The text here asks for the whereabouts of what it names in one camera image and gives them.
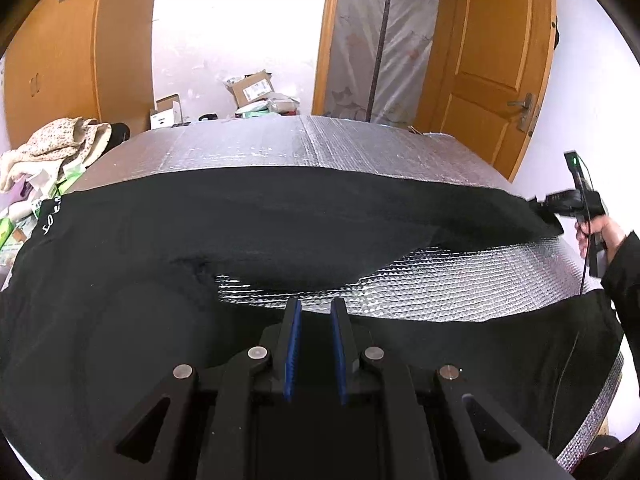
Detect person's right hand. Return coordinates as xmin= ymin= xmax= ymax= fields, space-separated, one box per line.
xmin=575 ymin=215 xmax=627 ymax=261

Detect black cloth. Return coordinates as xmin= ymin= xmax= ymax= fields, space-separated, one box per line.
xmin=102 ymin=122 xmax=132 ymax=148

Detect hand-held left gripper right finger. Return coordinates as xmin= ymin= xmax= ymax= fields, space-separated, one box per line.
xmin=330 ymin=297 xmax=571 ymax=480

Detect wooden wardrobe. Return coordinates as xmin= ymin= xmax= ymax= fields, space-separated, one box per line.
xmin=2 ymin=0 xmax=163 ymax=148

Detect pile of plastic bags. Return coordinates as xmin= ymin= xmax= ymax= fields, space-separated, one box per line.
xmin=235 ymin=95 xmax=301 ymax=118

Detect clear plastic door curtain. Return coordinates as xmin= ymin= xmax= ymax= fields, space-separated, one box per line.
xmin=325 ymin=0 xmax=443 ymax=128

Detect wooden door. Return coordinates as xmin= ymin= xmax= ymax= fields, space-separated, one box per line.
xmin=430 ymin=0 xmax=558 ymax=183

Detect white cardboard box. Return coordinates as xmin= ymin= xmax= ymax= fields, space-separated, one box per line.
xmin=150 ymin=94 xmax=182 ymax=128

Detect brown cardboard box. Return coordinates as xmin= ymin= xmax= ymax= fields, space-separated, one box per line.
xmin=227 ymin=71 xmax=276 ymax=108

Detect beige floral blanket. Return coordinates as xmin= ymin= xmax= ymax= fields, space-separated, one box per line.
xmin=0 ymin=116 xmax=112 ymax=193

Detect green tissue pack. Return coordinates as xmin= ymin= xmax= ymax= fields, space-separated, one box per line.
xmin=57 ymin=166 xmax=88 ymax=188
xmin=0 ymin=217 xmax=23 ymax=253

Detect black cable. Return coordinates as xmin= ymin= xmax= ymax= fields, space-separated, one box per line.
xmin=547 ymin=160 xmax=596 ymax=453

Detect silver foil mat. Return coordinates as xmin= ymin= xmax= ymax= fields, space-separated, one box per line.
xmin=0 ymin=115 xmax=626 ymax=476

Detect wooden door frame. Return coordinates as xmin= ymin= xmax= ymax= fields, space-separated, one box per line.
xmin=311 ymin=0 xmax=346 ymax=117

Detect black pants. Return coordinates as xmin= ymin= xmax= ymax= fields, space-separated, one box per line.
xmin=0 ymin=165 xmax=623 ymax=480

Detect person's right forearm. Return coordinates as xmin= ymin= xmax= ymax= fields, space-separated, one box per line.
xmin=597 ymin=230 xmax=640 ymax=341

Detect metal door handle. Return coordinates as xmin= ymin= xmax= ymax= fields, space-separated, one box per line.
xmin=507 ymin=92 xmax=538 ymax=133

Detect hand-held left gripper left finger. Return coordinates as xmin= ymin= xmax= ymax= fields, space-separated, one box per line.
xmin=67 ymin=297 xmax=303 ymax=480

